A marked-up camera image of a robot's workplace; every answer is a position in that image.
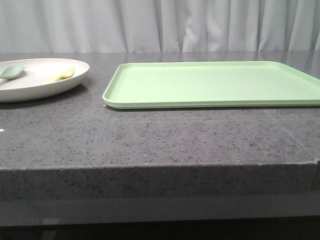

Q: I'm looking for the yellow plastic fork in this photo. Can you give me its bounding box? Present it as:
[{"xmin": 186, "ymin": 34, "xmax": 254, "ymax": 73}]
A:
[{"xmin": 46, "ymin": 67, "xmax": 75, "ymax": 83}]

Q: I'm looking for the white round plate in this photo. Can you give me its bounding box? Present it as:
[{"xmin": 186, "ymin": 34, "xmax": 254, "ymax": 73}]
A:
[{"xmin": 0, "ymin": 58, "xmax": 90, "ymax": 103}]

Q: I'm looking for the light green tray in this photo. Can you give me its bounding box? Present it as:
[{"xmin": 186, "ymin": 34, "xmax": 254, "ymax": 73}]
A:
[{"xmin": 102, "ymin": 61, "xmax": 320, "ymax": 109}]

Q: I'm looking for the teal plastic spoon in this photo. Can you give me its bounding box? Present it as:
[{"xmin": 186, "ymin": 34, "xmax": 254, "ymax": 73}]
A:
[{"xmin": 0, "ymin": 64, "xmax": 24, "ymax": 80}]

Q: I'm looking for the white curtain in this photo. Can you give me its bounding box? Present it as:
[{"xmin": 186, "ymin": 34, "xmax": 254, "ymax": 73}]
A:
[{"xmin": 0, "ymin": 0, "xmax": 320, "ymax": 53}]

